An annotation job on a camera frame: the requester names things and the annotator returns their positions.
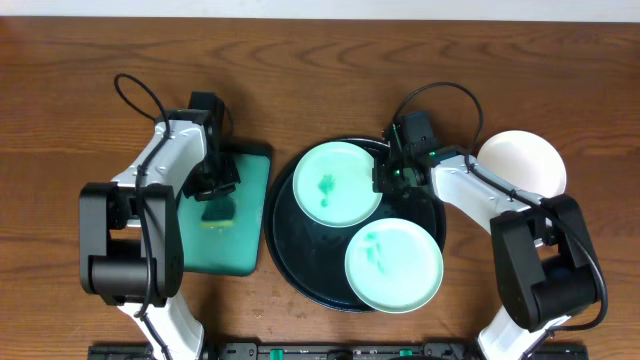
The round black serving tray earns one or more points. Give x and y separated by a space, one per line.
310 256

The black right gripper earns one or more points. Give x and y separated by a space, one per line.
382 178

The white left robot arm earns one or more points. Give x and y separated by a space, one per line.
131 251

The white plate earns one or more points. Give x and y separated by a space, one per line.
526 161

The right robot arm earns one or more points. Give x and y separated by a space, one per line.
548 276

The black rectangular soapy water tray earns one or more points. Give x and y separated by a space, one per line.
232 250

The mint plate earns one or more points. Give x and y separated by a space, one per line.
394 265
332 184

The green scouring sponge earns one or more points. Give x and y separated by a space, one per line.
219 213

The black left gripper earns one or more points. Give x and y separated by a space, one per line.
215 185

